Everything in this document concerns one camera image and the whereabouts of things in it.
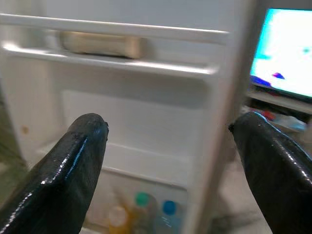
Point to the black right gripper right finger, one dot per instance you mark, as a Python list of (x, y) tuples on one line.
[(280, 175)]

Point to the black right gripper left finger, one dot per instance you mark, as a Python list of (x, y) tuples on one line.
[(61, 175)]

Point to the white fridge door shelf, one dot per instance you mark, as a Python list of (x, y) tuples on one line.
[(146, 161), (146, 65)]

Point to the white fridge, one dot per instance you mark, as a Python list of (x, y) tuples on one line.
[(151, 102)]

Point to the white television stand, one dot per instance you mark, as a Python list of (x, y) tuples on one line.
[(275, 100)]

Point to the clear bottle green cap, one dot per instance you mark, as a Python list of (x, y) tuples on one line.
[(143, 202)]

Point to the clear bottle blue cap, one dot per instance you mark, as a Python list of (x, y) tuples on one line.
[(169, 212)]

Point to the flat screen television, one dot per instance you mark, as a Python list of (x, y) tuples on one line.
[(285, 48)]

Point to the beige box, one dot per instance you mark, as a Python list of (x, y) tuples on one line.
[(104, 45)]

